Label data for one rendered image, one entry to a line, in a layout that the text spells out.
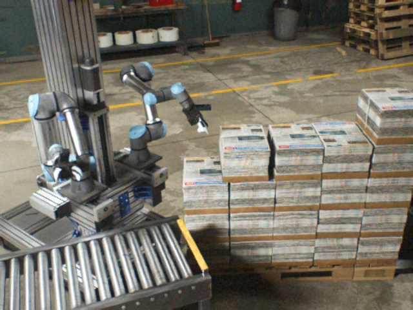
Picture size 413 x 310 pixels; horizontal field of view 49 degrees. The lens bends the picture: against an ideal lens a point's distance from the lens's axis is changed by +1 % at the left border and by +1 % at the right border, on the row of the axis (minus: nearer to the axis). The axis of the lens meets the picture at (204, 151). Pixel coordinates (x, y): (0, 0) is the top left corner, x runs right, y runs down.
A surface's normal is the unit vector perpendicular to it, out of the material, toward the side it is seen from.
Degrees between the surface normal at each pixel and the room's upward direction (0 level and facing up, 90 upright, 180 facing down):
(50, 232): 0
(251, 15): 90
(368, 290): 0
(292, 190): 90
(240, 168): 90
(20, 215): 0
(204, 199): 91
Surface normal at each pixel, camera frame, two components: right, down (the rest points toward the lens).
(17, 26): 0.34, 0.43
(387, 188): 0.04, 0.45
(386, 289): -0.02, -0.89
